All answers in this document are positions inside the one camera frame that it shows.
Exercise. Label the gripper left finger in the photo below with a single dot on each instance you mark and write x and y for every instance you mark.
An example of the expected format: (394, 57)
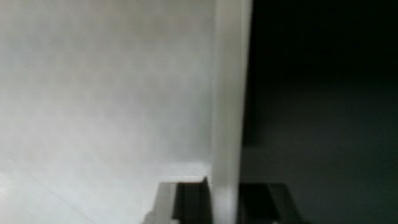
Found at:
(181, 203)

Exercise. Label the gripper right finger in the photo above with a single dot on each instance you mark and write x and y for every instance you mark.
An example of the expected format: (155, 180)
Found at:
(267, 205)

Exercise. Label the white desk tabletop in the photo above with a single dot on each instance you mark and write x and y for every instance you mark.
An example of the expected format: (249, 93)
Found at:
(121, 107)

